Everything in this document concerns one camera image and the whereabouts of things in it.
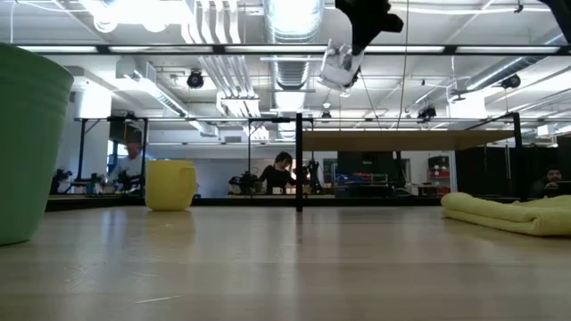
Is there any thin hanging cable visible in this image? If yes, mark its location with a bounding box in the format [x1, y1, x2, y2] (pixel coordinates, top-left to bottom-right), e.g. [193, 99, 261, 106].
[395, 0, 410, 131]

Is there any wooden shelf board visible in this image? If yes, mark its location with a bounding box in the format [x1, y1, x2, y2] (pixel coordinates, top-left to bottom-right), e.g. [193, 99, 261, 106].
[302, 129, 517, 152]

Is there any person in background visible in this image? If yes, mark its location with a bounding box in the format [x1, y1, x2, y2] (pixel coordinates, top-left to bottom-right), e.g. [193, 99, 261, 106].
[529, 165, 565, 199]
[108, 139, 146, 193]
[258, 151, 298, 196]

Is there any large green plastic cup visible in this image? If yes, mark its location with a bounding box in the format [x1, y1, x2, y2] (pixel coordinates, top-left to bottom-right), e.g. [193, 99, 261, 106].
[0, 42, 75, 247]

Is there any silver ventilation duct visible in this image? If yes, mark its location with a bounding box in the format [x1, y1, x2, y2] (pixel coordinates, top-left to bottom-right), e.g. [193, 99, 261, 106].
[262, 0, 326, 91]

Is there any folded yellow-green towel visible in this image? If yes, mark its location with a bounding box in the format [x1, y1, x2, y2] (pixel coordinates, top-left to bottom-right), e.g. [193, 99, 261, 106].
[440, 192, 571, 237]

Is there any black overhead frame bar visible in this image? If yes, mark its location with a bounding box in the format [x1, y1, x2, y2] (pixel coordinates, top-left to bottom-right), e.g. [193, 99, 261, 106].
[12, 43, 571, 57]

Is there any small clear plastic cup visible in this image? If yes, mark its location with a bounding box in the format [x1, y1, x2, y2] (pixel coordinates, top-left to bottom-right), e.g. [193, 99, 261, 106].
[318, 38, 365, 97]

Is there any rack with red bins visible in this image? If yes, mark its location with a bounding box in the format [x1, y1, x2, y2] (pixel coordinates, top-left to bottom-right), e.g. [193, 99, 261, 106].
[426, 155, 452, 197]

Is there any yellow mug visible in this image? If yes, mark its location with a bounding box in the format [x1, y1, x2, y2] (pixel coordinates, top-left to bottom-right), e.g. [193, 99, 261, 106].
[145, 159, 198, 212]

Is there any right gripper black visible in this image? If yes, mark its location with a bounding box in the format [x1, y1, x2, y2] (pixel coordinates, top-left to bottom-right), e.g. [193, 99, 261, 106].
[334, 0, 405, 57]

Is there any black shelf post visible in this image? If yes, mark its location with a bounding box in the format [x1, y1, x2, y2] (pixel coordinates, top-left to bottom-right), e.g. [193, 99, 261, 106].
[511, 111, 524, 200]
[294, 112, 305, 213]

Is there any black room partition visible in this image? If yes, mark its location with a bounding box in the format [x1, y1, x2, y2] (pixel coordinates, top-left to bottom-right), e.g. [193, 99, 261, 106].
[454, 136, 571, 200]

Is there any black table edge rail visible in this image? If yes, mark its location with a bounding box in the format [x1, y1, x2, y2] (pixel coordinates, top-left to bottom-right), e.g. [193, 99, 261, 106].
[44, 194, 443, 212]

